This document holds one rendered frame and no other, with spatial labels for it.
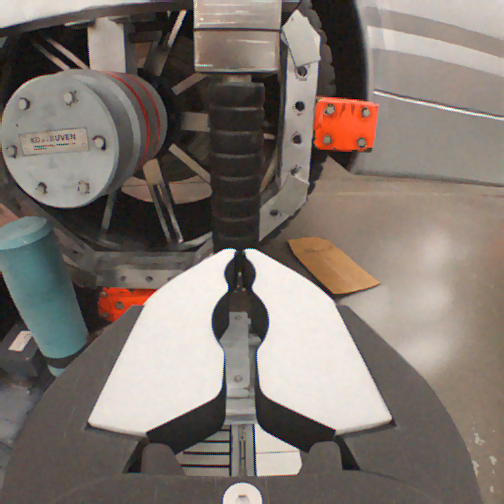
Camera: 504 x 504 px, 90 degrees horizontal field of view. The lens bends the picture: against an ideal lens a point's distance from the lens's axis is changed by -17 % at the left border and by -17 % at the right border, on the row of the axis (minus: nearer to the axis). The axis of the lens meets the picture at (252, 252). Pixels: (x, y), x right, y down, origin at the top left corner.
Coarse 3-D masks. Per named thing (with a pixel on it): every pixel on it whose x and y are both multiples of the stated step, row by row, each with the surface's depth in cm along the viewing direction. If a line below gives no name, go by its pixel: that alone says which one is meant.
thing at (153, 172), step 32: (32, 32) 37; (64, 32) 45; (160, 32) 39; (32, 64) 43; (64, 64) 40; (160, 64) 42; (0, 96) 40; (160, 96) 48; (192, 128) 47; (160, 160) 51; (192, 160) 50; (64, 224) 53; (96, 224) 57; (128, 224) 63; (160, 224) 65; (192, 224) 62
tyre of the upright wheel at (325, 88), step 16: (304, 0) 36; (304, 16) 37; (320, 32) 39; (320, 48) 40; (0, 64) 37; (320, 64) 41; (0, 80) 39; (320, 80) 42; (320, 96) 43; (0, 112) 42; (320, 160) 49; (288, 224) 55
